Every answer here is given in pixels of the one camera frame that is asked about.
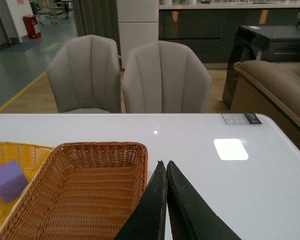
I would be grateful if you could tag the dark kitchen counter cabinet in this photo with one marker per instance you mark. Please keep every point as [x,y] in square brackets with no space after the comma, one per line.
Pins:
[210,29]

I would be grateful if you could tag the yellow wicker basket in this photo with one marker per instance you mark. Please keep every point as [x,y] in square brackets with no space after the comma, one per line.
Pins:
[30,158]

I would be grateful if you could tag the left grey upholstered chair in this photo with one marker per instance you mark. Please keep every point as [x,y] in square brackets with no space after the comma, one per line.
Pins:
[85,76]

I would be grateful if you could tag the white refrigerator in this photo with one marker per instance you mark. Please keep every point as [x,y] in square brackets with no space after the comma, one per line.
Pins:
[138,24]

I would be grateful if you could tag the grey upholstered chair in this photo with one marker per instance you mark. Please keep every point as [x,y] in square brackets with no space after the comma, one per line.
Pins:
[165,77]
[85,76]

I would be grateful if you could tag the right grey upholstered chair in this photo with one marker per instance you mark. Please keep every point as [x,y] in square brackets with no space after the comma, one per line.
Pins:
[165,77]

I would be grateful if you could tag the black appliance box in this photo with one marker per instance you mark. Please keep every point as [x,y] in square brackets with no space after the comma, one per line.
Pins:
[270,43]

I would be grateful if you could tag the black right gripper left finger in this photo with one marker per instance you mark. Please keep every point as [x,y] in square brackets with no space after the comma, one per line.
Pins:
[148,220]

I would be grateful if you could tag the purple foam cube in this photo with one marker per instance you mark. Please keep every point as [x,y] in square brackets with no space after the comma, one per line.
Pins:
[12,181]

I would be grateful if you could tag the label sticker on table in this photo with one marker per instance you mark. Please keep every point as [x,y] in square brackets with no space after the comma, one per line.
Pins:
[241,118]

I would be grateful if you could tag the grey curtain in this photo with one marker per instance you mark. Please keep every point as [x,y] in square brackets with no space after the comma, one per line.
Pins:
[97,17]

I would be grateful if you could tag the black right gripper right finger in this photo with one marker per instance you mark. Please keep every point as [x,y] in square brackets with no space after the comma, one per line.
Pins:
[191,218]

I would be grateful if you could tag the brown wicker basket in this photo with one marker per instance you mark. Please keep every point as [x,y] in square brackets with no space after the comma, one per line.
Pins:
[83,191]

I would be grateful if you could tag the red bin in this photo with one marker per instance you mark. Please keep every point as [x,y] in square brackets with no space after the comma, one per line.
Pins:
[32,26]

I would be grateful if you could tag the brown sofa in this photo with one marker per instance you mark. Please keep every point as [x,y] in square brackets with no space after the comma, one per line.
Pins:
[271,89]

